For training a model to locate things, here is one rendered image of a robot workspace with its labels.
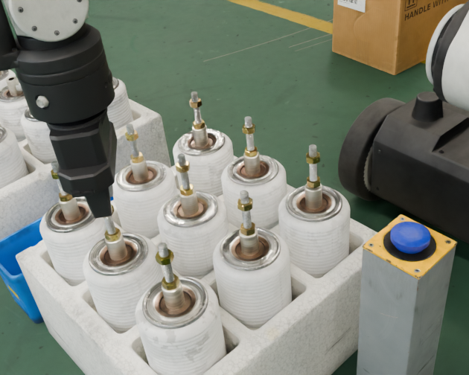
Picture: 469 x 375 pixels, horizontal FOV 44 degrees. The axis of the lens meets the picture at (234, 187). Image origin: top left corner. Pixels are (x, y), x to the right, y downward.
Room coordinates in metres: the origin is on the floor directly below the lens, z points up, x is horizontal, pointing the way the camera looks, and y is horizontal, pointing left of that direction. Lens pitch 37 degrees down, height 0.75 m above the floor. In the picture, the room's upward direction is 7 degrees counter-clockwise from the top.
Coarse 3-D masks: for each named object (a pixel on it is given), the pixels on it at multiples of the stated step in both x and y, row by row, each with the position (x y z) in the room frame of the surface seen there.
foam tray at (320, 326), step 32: (288, 192) 0.72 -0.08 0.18; (352, 224) 0.63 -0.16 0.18; (32, 256) 0.65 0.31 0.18; (352, 256) 0.57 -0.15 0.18; (32, 288) 0.64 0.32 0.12; (64, 288) 0.57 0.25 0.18; (320, 288) 0.52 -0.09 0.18; (352, 288) 0.54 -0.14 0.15; (64, 320) 0.55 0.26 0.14; (96, 320) 0.51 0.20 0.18; (224, 320) 0.48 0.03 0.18; (288, 320) 0.47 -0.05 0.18; (320, 320) 0.50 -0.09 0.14; (352, 320) 0.54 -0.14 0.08; (96, 352) 0.48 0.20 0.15; (128, 352) 0.45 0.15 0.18; (256, 352) 0.43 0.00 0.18; (288, 352) 0.46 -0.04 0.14; (320, 352) 0.49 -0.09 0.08; (352, 352) 0.54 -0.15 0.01
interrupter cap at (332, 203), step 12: (300, 192) 0.63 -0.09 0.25; (324, 192) 0.62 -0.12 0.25; (336, 192) 0.62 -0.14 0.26; (288, 204) 0.60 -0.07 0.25; (300, 204) 0.60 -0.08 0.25; (324, 204) 0.60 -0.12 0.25; (336, 204) 0.59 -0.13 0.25; (300, 216) 0.58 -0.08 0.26; (312, 216) 0.58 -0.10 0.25; (324, 216) 0.57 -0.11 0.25
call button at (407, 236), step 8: (400, 224) 0.46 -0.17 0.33; (408, 224) 0.45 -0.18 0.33; (416, 224) 0.45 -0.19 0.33; (392, 232) 0.45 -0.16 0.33; (400, 232) 0.44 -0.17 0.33; (408, 232) 0.44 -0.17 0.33; (416, 232) 0.44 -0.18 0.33; (424, 232) 0.44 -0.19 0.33; (392, 240) 0.44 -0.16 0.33; (400, 240) 0.43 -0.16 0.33; (408, 240) 0.43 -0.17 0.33; (416, 240) 0.43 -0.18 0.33; (424, 240) 0.43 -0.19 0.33; (400, 248) 0.43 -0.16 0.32; (408, 248) 0.42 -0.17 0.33; (416, 248) 0.42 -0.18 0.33; (424, 248) 0.42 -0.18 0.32
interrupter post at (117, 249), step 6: (108, 240) 0.54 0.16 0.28; (120, 240) 0.54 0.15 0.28; (108, 246) 0.54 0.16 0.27; (114, 246) 0.54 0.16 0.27; (120, 246) 0.54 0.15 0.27; (114, 252) 0.54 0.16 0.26; (120, 252) 0.54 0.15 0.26; (126, 252) 0.55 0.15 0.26; (114, 258) 0.54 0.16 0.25; (120, 258) 0.54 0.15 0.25
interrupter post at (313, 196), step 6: (306, 186) 0.60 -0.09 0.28; (306, 192) 0.60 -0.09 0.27; (312, 192) 0.59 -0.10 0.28; (318, 192) 0.59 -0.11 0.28; (306, 198) 0.60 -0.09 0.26; (312, 198) 0.59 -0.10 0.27; (318, 198) 0.59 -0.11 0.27; (306, 204) 0.60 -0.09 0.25; (312, 204) 0.59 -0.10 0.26; (318, 204) 0.59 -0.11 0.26
